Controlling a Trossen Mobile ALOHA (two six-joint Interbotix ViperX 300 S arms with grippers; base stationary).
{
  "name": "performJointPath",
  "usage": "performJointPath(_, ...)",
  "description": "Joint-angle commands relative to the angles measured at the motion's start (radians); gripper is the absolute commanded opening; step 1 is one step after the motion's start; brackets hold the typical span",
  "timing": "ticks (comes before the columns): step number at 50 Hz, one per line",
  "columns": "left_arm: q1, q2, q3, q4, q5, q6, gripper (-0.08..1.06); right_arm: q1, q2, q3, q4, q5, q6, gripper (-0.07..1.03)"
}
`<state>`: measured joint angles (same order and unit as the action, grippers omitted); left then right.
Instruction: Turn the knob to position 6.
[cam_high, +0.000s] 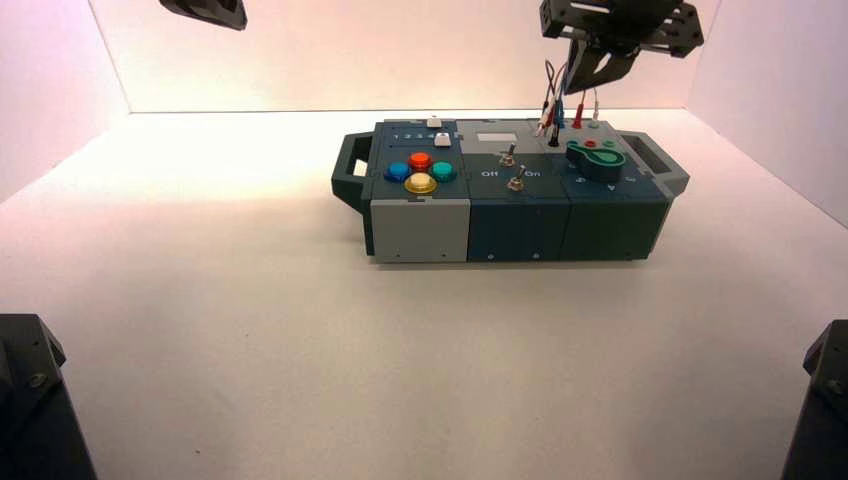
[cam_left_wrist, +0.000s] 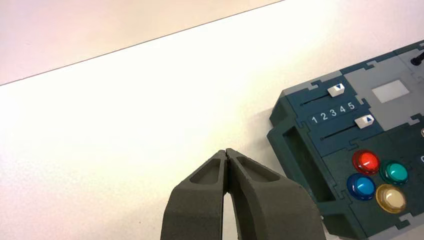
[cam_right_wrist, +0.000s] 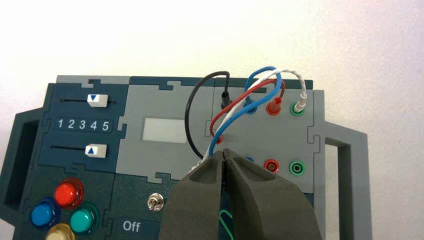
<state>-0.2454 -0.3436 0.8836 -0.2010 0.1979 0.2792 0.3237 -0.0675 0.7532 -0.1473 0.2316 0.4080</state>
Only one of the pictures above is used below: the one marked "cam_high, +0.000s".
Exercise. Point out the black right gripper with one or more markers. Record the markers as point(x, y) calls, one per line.
point(623, 23)

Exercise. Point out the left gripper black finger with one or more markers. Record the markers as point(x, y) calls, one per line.
point(208, 10)

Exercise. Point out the green rotary knob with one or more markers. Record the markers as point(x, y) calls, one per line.
point(604, 166)

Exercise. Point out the small grey display window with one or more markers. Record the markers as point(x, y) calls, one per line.
point(493, 138)

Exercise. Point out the teal and grey control box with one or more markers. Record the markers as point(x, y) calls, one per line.
point(517, 218)

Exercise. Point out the teal push button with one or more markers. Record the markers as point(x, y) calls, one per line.
point(444, 171)

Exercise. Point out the red push button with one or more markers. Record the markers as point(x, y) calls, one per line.
point(420, 161)

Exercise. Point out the yellow push button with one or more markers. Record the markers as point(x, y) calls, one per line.
point(420, 183)

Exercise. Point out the blue push button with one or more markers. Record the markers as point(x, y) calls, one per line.
point(397, 172)

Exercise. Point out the metal toggle switch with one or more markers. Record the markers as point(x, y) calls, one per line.
point(517, 181)
point(509, 158)

